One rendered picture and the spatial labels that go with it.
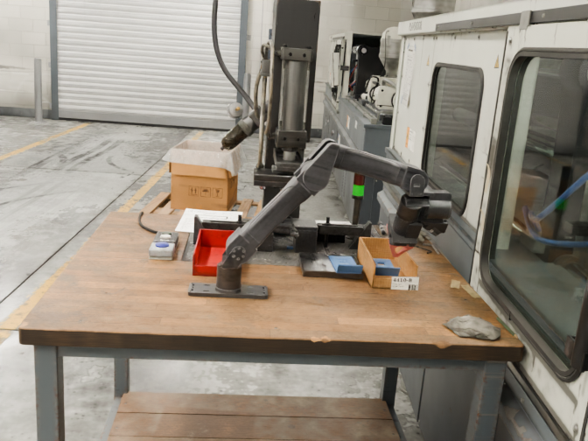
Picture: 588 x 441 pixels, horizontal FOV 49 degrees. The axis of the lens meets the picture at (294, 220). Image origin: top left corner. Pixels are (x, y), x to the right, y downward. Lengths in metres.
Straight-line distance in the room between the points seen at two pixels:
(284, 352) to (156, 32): 10.06
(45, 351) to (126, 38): 10.06
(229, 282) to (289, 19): 0.82
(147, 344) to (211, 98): 9.86
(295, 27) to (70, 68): 9.80
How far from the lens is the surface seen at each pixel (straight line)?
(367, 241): 2.00
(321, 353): 1.48
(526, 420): 1.69
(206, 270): 1.77
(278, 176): 1.95
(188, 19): 11.21
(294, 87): 1.92
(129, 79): 11.42
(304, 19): 2.01
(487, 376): 1.62
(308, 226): 2.00
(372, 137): 5.05
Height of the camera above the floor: 1.52
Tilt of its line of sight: 15 degrees down
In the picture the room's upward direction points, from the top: 4 degrees clockwise
